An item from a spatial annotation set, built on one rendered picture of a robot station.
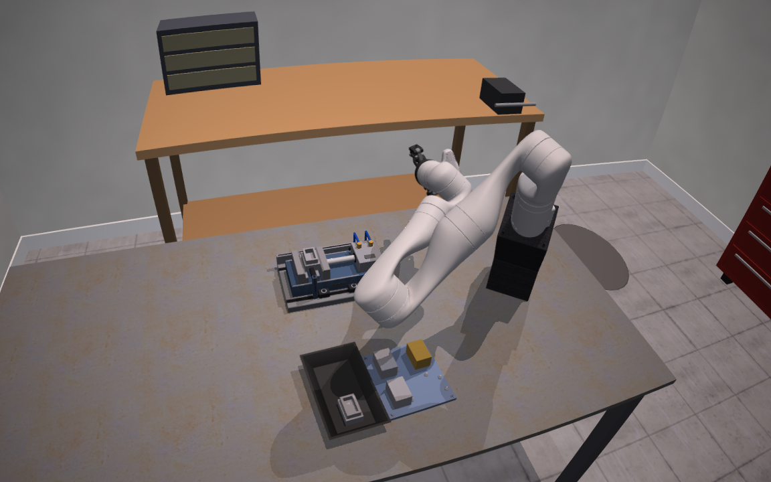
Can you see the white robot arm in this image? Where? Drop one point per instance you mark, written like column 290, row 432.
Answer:
column 458, row 223

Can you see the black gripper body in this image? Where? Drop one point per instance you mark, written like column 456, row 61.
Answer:
column 419, row 164

